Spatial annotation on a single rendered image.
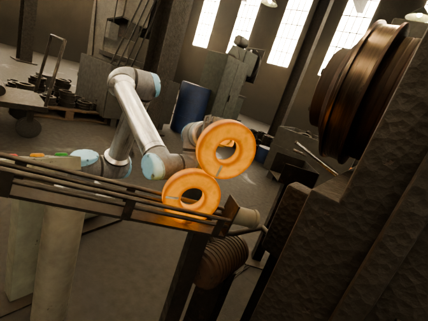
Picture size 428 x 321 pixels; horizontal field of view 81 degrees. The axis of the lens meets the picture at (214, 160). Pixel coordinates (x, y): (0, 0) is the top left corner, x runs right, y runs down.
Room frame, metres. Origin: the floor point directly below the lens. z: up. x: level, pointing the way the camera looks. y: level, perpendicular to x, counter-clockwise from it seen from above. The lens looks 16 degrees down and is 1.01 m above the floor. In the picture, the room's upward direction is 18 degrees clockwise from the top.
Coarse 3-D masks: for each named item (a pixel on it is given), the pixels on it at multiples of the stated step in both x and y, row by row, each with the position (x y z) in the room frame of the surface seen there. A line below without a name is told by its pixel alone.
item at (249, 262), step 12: (276, 156) 1.64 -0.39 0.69; (288, 156) 1.64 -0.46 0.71; (276, 168) 1.64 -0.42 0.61; (288, 168) 1.38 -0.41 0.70; (300, 168) 1.38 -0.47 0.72; (312, 168) 1.50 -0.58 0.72; (288, 180) 1.38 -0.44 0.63; (300, 180) 1.38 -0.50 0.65; (312, 180) 1.39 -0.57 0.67; (276, 204) 1.46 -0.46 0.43; (252, 252) 1.51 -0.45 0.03; (264, 252) 1.58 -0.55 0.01; (252, 264) 1.41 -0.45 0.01; (264, 264) 1.45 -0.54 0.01
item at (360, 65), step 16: (368, 32) 0.80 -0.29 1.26; (384, 32) 0.80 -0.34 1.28; (368, 48) 0.77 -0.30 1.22; (352, 64) 0.77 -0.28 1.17; (368, 64) 0.75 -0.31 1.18; (352, 80) 0.75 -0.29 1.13; (336, 96) 0.76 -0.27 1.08; (352, 96) 0.74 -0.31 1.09; (336, 112) 0.76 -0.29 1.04; (336, 128) 0.77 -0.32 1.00; (320, 144) 0.83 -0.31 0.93; (336, 144) 0.80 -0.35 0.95
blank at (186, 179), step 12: (192, 168) 0.62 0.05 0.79; (168, 180) 0.60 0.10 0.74; (180, 180) 0.59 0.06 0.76; (192, 180) 0.60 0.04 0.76; (204, 180) 0.61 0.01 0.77; (168, 192) 0.58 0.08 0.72; (180, 192) 0.59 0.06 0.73; (204, 192) 0.61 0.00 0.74; (216, 192) 0.62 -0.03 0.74; (180, 204) 0.59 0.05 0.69; (192, 204) 0.63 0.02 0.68; (204, 204) 0.62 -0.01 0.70; (216, 204) 0.63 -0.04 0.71; (192, 216) 0.61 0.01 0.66
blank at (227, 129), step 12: (228, 120) 0.62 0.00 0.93; (204, 132) 0.60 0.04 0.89; (216, 132) 0.60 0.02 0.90; (228, 132) 0.61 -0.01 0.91; (240, 132) 0.62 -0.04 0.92; (204, 144) 0.59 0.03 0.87; (216, 144) 0.60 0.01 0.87; (240, 144) 0.63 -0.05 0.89; (252, 144) 0.64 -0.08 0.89; (204, 156) 0.60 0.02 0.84; (240, 156) 0.63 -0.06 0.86; (252, 156) 0.65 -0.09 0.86; (204, 168) 0.60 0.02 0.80; (216, 168) 0.61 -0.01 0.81; (228, 168) 0.63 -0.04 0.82; (240, 168) 0.64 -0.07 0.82
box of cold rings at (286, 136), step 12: (276, 132) 3.50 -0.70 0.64; (288, 132) 3.43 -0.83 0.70; (300, 132) 3.83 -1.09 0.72; (276, 144) 3.47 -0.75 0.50; (288, 144) 3.40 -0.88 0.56; (312, 144) 3.26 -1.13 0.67; (300, 156) 3.29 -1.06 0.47; (324, 168) 3.13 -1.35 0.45; (336, 168) 3.08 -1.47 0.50; (348, 168) 3.02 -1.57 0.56; (324, 180) 3.11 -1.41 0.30
